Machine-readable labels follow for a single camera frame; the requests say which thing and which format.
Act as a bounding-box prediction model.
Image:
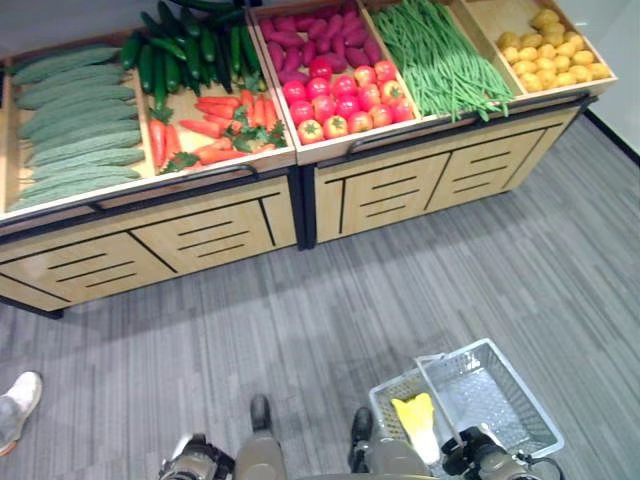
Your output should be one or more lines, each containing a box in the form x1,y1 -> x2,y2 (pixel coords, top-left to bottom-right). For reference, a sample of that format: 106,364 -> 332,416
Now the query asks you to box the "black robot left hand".
172,433 -> 236,480

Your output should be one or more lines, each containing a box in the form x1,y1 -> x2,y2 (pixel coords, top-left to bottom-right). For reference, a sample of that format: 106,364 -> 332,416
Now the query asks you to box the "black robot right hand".
442,424 -> 506,476

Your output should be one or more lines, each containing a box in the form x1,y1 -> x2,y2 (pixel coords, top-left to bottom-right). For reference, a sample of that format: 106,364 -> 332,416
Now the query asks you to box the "grey plastic shopping basket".
368,338 -> 566,479

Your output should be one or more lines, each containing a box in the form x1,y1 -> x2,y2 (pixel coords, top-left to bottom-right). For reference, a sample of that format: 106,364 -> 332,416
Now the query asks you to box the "silver robot left leg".
234,432 -> 287,480

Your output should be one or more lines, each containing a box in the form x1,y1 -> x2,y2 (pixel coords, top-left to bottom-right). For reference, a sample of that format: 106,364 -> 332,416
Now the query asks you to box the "silver robot leg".
234,432 -> 287,480
367,437 -> 431,476

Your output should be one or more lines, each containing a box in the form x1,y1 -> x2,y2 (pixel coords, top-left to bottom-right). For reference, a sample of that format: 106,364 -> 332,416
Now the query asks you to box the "yellow white napa cabbage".
390,392 -> 441,465

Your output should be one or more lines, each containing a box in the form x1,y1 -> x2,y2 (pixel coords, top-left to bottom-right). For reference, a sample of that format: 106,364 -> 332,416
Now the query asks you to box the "dark robot left foot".
249,394 -> 272,432

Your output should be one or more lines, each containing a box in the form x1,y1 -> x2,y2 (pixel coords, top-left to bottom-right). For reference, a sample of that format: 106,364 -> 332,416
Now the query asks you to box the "dark robot foot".
349,407 -> 374,446
249,394 -> 272,432

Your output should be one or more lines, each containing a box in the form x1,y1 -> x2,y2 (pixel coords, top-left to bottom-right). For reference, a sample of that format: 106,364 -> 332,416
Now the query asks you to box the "silver robot right leg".
367,437 -> 431,476

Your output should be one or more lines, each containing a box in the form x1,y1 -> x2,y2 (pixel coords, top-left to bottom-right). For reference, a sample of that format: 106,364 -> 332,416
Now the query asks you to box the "dark robot right foot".
349,407 -> 374,446

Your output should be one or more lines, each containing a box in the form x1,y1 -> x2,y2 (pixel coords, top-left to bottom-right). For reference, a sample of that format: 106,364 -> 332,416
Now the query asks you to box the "grey robot torso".
279,471 -> 431,480

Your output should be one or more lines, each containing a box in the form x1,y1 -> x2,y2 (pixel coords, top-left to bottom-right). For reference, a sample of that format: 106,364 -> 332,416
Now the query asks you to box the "person's foot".
0,371 -> 44,457

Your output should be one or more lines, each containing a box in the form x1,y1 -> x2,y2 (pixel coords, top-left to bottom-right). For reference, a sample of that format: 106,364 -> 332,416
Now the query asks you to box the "person's leg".
0,395 -> 22,444

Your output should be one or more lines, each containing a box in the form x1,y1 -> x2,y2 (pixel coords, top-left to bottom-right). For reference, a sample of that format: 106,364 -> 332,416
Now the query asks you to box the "wooden slotted cabinet door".
425,128 -> 546,211
342,153 -> 451,236
0,232 -> 179,306
130,197 -> 277,275

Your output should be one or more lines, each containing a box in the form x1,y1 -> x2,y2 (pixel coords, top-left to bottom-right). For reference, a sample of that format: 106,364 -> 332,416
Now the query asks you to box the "wooden produce display stand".
0,4 -> 304,321
247,0 -> 619,251

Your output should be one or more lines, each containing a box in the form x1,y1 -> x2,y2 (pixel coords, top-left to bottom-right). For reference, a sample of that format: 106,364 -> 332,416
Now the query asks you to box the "pale green bitter gourd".
15,82 -> 136,112
19,117 -> 141,149
19,164 -> 142,199
18,99 -> 139,139
27,130 -> 144,167
29,147 -> 146,180
13,63 -> 126,99
10,47 -> 121,86
7,174 -> 136,212

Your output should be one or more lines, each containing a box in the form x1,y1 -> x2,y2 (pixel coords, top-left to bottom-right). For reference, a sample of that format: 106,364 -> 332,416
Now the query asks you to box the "dark green cucumber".
199,25 -> 217,64
139,10 -> 164,37
179,5 -> 202,40
228,24 -> 243,76
138,43 -> 155,95
164,52 -> 182,94
157,0 -> 181,36
239,23 -> 262,76
149,35 -> 189,62
183,34 -> 202,81
152,49 -> 169,111
202,8 -> 246,29
121,30 -> 144,71

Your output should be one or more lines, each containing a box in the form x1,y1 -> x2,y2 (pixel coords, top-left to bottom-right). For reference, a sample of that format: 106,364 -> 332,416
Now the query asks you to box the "green beans pile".
369,0 -> 516,124

